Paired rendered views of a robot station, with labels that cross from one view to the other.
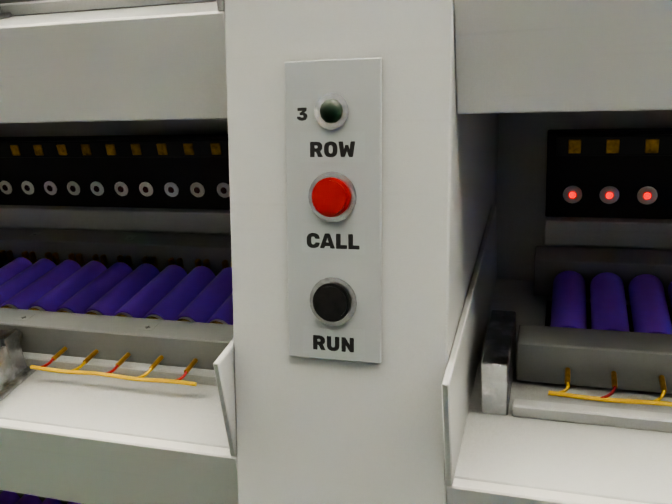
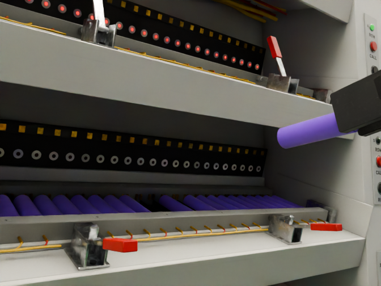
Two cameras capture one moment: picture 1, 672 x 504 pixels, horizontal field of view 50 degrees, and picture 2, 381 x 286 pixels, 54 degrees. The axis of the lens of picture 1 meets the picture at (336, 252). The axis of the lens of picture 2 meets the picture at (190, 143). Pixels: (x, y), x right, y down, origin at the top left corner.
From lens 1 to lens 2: 0.70 m
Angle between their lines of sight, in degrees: 57
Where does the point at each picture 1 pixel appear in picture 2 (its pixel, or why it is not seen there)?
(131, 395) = (316, 232)
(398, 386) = not seen: outside the picture
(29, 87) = not seen: hidden behind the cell
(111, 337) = (299, 213)
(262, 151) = (367, 148)
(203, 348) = (321, 214)
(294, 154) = (373, 150)
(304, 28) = not seen: hidden behind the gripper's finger
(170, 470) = (351, 248)
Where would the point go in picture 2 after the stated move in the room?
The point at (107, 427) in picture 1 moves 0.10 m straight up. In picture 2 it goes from (333, 239) to (330, 168)
